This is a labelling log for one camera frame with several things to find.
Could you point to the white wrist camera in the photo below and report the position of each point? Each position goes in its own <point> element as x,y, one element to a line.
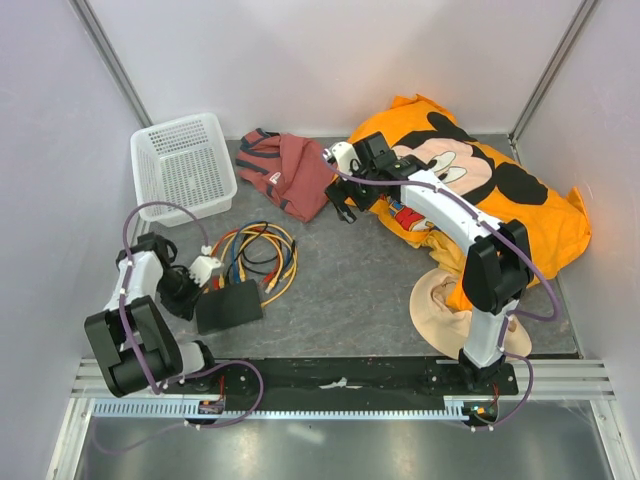
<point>204,266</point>
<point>342,156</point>

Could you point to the black network switch box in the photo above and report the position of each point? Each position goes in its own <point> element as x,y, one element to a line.
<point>229,307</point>

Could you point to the beige hat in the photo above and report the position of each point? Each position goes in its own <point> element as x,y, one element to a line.
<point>440,320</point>

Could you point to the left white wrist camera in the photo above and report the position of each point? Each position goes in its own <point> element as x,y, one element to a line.
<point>204,266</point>

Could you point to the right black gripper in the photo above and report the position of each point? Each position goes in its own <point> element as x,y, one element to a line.
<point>341,189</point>

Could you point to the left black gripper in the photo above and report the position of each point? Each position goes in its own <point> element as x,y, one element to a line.
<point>183,309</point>

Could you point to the white plastic basket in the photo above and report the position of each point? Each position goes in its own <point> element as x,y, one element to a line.
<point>182,168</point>

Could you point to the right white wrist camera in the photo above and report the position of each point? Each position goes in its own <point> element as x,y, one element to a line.
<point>342,156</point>

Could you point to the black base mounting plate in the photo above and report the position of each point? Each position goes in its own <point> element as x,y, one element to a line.
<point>411,374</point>

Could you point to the orange Mickey Mouse shirt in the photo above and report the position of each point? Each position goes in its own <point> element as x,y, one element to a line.
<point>558,227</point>

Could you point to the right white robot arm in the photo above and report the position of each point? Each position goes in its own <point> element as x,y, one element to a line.
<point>496,272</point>

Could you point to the slotted metal cable duct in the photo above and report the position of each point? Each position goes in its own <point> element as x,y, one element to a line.
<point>192,409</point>

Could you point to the red folded shirt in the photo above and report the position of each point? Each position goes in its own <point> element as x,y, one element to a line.
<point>288,170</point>

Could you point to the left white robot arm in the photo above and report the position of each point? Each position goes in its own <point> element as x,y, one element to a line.
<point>130,339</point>

